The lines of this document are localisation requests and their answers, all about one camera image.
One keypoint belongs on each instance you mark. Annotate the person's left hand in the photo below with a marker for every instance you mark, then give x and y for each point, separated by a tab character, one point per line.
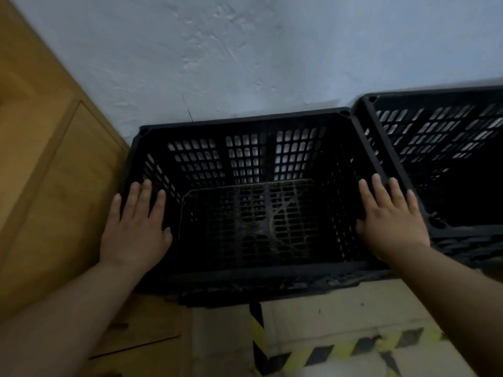
133	239

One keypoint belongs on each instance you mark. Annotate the person's right hand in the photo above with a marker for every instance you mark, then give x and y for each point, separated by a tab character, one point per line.
393	231

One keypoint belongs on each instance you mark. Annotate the person's left forearm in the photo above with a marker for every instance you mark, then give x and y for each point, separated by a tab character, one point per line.
59	321

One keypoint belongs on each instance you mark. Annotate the person's right forearm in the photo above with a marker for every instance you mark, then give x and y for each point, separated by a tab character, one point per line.
452	302

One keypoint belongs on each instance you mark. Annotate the light wooden cabinet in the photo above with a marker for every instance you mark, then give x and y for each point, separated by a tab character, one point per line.
47	172

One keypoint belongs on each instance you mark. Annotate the yellow black hazard tape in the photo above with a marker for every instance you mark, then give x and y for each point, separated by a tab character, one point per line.
342	348

